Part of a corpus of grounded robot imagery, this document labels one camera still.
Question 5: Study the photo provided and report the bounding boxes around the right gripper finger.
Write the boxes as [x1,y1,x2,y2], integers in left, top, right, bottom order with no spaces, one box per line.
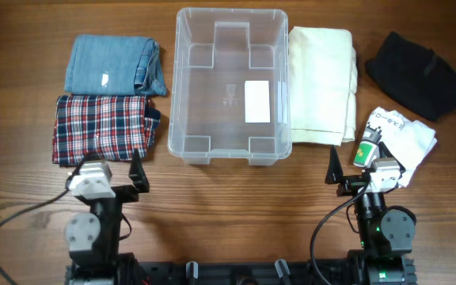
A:
[325,146,344,184]
[378,141,405,173]

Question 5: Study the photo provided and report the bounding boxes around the red plaid shirt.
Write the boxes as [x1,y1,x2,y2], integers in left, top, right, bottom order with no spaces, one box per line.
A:
[52,95,161,167]

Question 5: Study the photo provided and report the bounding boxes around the blue denim jeans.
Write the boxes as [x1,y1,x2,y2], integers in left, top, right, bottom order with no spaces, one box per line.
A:
[64,35,167,96]

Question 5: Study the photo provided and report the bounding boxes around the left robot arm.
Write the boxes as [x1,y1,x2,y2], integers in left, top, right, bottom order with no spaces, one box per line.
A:
[64,150,151,285]

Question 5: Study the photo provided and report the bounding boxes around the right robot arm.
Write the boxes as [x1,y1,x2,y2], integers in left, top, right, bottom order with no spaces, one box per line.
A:
[325,142,417,285]

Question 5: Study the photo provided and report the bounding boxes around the white label in container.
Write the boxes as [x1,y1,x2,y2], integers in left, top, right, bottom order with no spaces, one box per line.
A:
[244,81,271,124]

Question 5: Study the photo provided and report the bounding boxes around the clear plastic storage container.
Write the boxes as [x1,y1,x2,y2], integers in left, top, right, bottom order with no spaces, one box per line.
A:
[168,7,292,165]

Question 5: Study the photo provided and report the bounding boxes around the white printed t-shirt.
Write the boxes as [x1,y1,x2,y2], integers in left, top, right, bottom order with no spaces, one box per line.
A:
[353,107,437,188]

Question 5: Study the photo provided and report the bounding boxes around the folded black garment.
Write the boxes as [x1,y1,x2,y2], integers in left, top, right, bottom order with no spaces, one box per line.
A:
[365,32,456,121]

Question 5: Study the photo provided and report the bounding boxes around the folded cream cloth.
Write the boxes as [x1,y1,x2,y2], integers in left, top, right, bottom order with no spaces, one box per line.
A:
[288,26,358,146]

